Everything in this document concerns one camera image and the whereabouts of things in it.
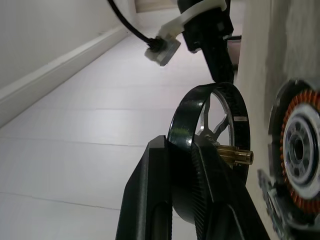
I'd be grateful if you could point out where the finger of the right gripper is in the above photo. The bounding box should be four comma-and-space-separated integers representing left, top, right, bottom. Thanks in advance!
203, 41, 235, 83

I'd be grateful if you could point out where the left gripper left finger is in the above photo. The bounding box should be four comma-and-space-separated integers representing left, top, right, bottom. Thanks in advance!
115, 134, 176, 240

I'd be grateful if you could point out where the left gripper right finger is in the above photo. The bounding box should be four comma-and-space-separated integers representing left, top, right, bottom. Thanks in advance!
191, 143, 271, 240

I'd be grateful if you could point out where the motor housing with copper stator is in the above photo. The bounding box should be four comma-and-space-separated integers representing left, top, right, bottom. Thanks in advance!
257, 78, 320, 240

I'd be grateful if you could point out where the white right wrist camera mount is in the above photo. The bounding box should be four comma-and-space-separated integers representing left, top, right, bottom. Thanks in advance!
144, 0, 227, 67

